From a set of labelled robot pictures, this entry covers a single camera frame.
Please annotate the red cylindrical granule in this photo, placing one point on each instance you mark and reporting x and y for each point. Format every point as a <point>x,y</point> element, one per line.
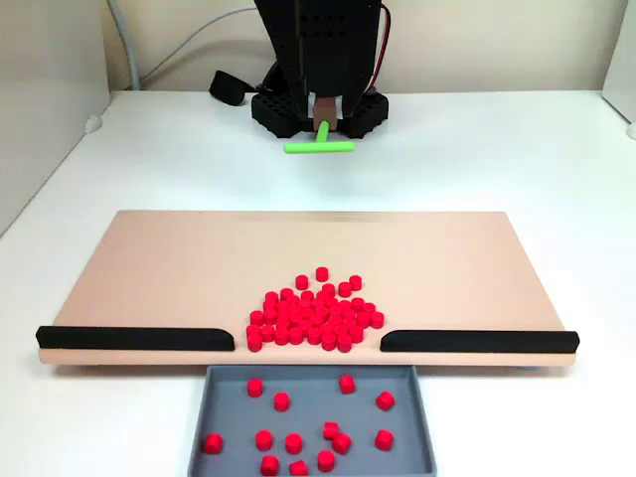
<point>336,324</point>
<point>314,336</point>
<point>264,440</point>
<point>341,443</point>
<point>286,294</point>
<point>295,335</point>
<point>330,430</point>
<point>332,302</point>
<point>336,313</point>
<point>355,282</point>
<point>385,400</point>
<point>319,300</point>
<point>329,341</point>
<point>304,328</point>
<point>271,298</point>
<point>322,312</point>
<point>384,439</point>
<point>340,332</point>
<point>293,443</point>
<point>369,307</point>
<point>349,314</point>
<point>345,304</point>
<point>307,296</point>
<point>322,323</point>
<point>212,443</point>
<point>267,333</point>
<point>326,460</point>
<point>322,273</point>
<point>377,320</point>
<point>253,330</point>
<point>269,465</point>
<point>301,282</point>
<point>309,320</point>
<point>254,343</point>
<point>309,309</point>
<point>328,289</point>
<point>347,384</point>
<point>344,342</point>
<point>296,311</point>
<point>255,388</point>
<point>298,468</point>
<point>281,337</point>
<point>283,320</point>
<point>256,318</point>
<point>293,301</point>
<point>344,289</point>
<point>356,334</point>
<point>281,401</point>
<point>270,318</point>
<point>270,308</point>
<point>282,308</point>
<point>363,319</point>
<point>358,304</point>

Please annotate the beige flat board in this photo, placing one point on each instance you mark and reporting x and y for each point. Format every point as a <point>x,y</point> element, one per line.
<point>174,273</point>

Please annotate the grey plastic tray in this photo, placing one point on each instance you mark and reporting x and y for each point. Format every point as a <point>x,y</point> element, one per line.
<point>308,412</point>

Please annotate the white round bracket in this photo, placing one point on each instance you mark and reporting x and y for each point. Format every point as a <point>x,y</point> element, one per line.
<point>92,124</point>
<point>631,130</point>

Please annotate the black foam rail strip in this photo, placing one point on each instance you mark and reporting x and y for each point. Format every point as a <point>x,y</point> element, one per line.
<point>129,338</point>
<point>477,341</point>

